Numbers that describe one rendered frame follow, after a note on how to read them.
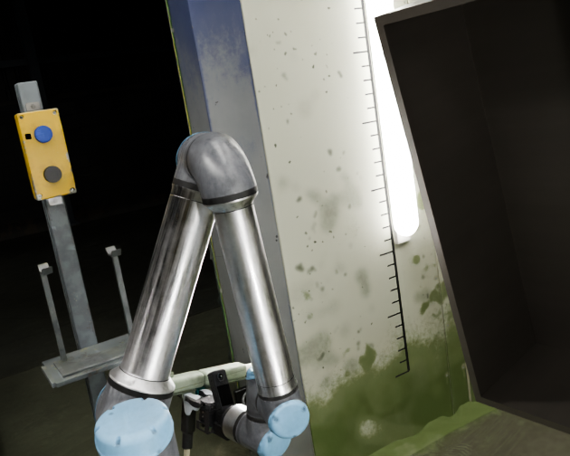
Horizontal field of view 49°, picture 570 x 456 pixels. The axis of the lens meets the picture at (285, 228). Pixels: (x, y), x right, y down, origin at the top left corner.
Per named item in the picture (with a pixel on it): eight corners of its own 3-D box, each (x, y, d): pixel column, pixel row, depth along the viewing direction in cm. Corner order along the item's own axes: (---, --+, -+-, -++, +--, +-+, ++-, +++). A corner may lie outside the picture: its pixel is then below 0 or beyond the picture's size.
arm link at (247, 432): (295, 416, 150) (294, 455, 152) (260, 401, 159) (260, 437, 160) (266, 429, 144) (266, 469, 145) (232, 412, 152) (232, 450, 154)
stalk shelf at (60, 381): (137, 335, 210) (136, 330, 210) (159, 352, 191) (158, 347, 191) (42, 365, 195) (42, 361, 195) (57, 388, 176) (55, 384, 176)
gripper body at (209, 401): (193, 427, 166) (222, 443, 157) (194, 396, 165) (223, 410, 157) (215, 421, 171) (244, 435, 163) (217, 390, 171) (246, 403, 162)
